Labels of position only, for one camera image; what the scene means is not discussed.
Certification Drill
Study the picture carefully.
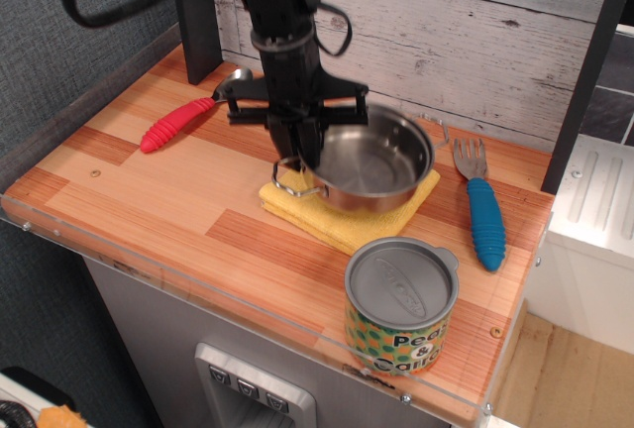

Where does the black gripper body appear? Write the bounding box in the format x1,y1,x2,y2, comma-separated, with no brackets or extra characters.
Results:
228,44,368,130

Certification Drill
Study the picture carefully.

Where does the red handled spoon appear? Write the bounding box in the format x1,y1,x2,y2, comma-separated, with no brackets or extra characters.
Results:
140,67,253,154

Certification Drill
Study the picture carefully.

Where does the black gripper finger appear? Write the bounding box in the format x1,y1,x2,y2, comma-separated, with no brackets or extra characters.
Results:
269,123,300,159
296,120,327,169

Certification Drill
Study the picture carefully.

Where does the dark grey post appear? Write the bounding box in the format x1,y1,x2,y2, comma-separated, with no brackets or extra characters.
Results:
541,0,627,195
175,0,223,84

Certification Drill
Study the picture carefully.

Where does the stainless steel pan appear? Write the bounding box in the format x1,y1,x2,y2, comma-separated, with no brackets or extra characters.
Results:
271,104,450,214

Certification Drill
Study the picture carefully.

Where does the yellow folded cloth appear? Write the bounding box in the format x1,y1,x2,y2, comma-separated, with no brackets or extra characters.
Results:
259,170,441,256

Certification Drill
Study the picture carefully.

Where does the silver dispenser panel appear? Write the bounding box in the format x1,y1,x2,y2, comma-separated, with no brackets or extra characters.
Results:
194,343,317,427

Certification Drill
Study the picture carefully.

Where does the dark grey right post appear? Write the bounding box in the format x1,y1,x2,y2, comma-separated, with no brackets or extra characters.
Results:
541,0,627,195

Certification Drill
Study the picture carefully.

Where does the white toy sink unit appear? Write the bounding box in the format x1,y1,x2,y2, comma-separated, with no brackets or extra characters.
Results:
523,24,634,355

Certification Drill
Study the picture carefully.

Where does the peas and carrots can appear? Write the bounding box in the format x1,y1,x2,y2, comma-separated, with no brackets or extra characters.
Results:
344,237,459,375

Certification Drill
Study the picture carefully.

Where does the orange object at corner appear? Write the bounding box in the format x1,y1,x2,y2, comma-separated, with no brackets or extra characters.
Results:
36,405,88,428

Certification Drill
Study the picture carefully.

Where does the blue handled fork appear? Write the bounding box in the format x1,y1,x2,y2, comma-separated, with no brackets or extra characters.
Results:
453,139,506,272

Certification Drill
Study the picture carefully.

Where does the dark grey left post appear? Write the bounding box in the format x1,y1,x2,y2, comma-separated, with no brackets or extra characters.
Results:
175,0,223,84

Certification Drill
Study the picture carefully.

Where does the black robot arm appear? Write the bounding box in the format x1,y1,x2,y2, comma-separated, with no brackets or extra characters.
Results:
227,0,369,167

